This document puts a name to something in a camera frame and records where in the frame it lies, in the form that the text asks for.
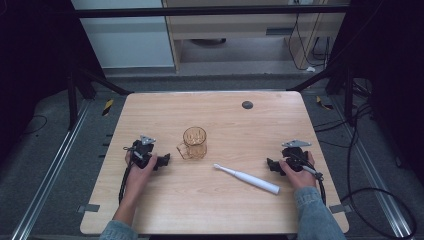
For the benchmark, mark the grey round table grommet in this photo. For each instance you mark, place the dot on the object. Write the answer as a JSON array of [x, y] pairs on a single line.
[[247, 105]]

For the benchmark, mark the yellow black tape strip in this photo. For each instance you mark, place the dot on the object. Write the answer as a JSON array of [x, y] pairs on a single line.
[[323, 103], [107, 107]]

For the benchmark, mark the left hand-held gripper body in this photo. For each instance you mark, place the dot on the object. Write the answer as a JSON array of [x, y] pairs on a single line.
[[142, 156]]

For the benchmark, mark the black horizontal frame bar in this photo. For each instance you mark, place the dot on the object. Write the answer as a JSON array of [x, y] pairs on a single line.
[[206, 11]]

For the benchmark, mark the white cabinet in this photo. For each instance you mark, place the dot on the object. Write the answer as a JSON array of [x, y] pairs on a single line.
[[126, 40]]

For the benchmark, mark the person's right hand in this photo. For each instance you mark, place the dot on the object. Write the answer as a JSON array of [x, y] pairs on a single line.
[[300, 178]]

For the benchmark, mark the light wooden background desk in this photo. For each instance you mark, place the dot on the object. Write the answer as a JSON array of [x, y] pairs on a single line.
[[233, 26]]

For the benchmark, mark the person's left hand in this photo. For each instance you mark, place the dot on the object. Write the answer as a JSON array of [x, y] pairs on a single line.
[[137, 181]]

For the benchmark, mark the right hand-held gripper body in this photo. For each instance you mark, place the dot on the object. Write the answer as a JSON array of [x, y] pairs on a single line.
[[294, 156]]

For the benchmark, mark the aluminium floor rail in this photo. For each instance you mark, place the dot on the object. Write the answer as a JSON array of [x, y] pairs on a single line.
[[373, 173], [50, 173]]

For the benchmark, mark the black metal stand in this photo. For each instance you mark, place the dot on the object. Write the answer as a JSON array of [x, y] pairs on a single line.
[[83, 90], [343, 83]]

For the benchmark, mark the grey tape piece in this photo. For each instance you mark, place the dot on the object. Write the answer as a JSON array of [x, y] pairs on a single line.
[[88, 208], [340, 209]]

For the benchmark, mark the white electric toothbrush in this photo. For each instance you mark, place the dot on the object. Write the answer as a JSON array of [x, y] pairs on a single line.
[[248, 178]]

